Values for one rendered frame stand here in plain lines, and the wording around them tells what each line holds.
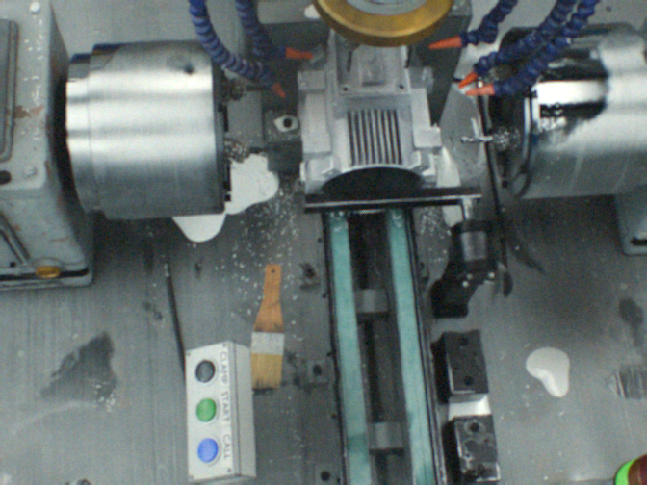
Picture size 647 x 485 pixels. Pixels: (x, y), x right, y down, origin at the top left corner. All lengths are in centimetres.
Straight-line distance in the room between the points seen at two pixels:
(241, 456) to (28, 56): 60
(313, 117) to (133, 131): 26
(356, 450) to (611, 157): 54
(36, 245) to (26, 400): 25
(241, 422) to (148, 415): 31
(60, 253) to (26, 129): 25
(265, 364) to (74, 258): 33
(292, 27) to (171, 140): 24
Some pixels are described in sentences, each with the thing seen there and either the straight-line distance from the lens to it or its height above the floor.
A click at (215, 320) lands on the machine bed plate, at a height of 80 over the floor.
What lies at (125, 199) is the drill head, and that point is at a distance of 137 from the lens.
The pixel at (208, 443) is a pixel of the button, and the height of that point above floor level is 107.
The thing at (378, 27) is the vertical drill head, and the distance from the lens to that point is 118.
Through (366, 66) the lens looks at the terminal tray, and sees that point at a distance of 140.
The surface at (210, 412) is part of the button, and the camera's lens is 126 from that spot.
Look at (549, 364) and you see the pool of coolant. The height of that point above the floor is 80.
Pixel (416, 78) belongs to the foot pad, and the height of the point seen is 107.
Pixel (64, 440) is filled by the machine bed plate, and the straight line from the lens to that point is 157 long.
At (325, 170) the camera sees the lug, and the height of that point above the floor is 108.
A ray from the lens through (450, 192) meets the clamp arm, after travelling 143.
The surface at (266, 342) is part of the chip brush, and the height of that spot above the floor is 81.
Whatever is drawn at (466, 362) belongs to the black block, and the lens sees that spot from 152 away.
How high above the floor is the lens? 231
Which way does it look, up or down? 68 degrees down
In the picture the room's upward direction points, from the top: 6 degrees clockwise
